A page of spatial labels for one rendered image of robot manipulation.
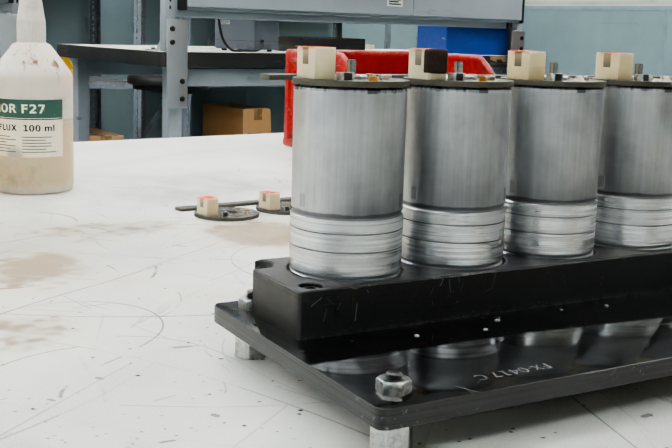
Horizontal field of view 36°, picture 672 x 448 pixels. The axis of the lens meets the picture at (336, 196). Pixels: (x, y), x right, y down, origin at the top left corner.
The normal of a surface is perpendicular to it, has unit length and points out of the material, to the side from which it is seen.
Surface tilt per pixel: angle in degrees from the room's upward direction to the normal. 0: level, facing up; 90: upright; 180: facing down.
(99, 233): 0
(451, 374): 0
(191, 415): 0
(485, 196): 90
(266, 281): 90
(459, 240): 90
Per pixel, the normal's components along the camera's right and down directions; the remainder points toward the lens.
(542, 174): -0.31, 0.15
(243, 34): -0.55, 0.12
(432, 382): 0.03, -0.99
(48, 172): 0.64, 0.14
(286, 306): -0.87, 0.05
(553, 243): 0.04, 0.16
